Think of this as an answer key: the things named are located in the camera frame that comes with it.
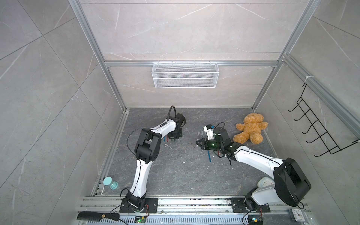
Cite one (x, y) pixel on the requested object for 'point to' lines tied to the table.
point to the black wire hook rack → (328, 142)
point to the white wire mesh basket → (185, 75)
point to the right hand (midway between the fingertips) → (198, 142)
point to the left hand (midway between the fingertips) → (178, 134)
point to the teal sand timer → (108, 181)
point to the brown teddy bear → (252, 128)
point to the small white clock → (297, 215)
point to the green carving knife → (171, 139)
